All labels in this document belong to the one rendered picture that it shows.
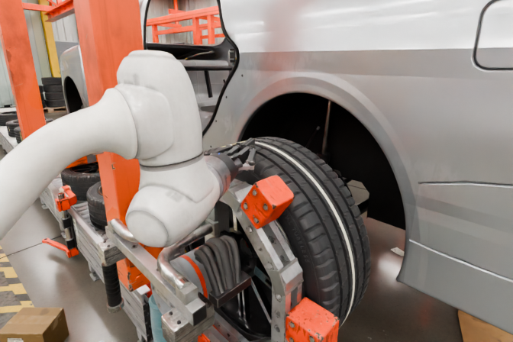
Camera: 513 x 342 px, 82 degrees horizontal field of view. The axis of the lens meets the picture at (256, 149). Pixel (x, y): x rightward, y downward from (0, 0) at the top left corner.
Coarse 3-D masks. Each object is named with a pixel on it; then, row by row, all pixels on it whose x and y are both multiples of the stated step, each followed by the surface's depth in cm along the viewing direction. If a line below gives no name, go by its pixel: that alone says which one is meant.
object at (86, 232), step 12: (48, 192) 259; (72, 216) 208; (84, 228) 190; (84, 240) 195; (96, 240) 177; (96, 252) 178; (144, 288) 139; (132, 300) 145; (144, 300) 140; (144, 312) 137
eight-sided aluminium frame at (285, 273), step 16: (240, 192) 69; (240, 208) 67; (240, 224) 68; (272, 224) 68; (256, 240) 65; (272, 240) 69; (176, 256) 102; (272, 256) 63; (288, 256) 65; (272, 272) 63; (288, 272) 63; (272, 288) 65; (288, 288) 62; (272, 304) 66; (288, 304) 63; (224, 320) 94; (272, 320) 67; (208, 336) 91; (224, 336) 92; (240, 336) 88; (272, 336) 68
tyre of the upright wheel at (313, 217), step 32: (256, 160) 75; (288, 160) 79; (320, 160) 84; (320, 192) 74; (288, 224) 69; (320, 224) 68; (352, 224) 76; (320, 256) 65; (320, 288) 66; (352, 288) 73
